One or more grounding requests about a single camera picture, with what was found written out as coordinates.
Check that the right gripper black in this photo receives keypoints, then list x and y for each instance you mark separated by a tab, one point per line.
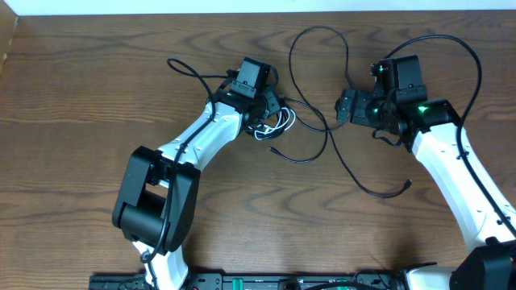
359	114

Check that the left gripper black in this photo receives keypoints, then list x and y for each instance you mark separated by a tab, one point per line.
273	104

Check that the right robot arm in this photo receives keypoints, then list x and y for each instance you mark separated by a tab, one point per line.
429	129

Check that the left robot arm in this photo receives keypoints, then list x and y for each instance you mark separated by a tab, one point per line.
157	198

